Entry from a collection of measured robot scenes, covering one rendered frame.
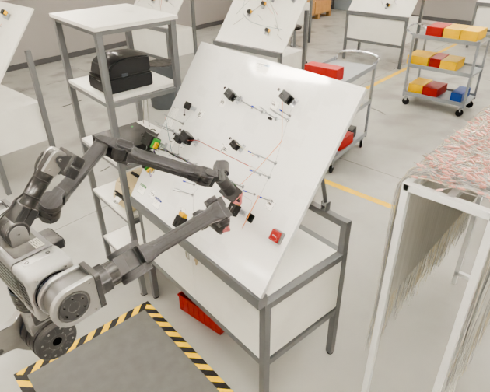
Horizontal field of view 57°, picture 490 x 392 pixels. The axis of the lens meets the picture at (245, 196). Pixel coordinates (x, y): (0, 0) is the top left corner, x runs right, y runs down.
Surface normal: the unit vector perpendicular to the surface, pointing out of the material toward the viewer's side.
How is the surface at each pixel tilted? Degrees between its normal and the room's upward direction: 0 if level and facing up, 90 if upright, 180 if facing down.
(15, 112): 90
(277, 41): 50
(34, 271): 0
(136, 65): 90
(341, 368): 0
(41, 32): 90
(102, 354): 0
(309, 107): 54
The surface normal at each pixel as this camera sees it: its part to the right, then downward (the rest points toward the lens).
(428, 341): -0.01, -0.85
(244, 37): -0.51, -0.24
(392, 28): -0.67, 0.40
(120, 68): 0.68, 0.38
